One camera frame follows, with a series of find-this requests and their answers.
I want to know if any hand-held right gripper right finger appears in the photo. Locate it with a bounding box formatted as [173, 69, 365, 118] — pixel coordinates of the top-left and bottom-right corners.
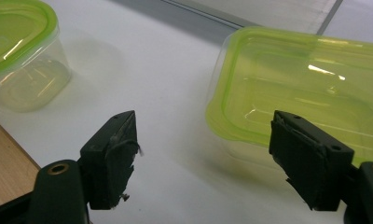
[269, 109, 355, 212]

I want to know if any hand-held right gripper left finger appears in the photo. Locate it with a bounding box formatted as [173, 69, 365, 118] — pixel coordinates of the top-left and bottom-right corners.
[79, 109, 143, 211]

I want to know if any rectangular clear container green lid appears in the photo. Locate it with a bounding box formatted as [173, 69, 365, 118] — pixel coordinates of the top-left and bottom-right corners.
[205, 25, 373, 172]

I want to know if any oval clear container green lid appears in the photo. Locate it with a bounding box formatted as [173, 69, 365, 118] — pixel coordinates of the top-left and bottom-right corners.
[0, 0, 73, 114]

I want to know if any wooden board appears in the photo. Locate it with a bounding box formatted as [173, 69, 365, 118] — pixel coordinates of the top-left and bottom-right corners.
[0, 113, 42, 211]

